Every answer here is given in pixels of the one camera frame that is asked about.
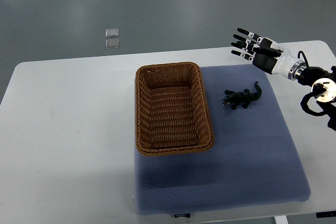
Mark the table control panel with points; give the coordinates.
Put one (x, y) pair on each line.
(326, 214)

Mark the upper floor metal plate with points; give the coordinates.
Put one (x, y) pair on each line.
(112, 32)

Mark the blue foam cushion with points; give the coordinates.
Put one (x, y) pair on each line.
(253, 161)

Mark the floor metal plate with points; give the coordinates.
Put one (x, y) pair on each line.
(112, 32)
(112, 43)

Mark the dark toy crocodile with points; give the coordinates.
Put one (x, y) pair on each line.
(243, 98)

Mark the lower floor metal plate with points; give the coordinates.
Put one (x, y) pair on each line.
(112, 43)

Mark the white table leg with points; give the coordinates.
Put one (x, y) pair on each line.
(281, 220)

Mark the brown wicker basket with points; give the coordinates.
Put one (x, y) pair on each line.
(171, 110)

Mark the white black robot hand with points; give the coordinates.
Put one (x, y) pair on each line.
(266, 54)

